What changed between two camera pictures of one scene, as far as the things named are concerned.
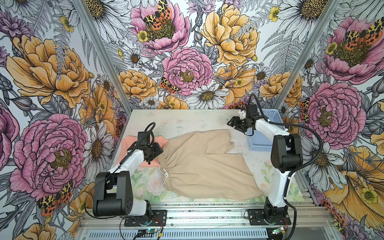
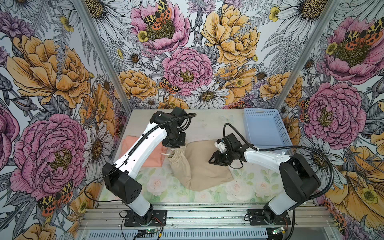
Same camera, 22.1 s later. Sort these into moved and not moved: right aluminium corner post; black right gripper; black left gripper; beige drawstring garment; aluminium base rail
Moved: black left gripper; black right gripper; beige drawstring garment
Not moved: aluminium base rail; right aluminium corner post
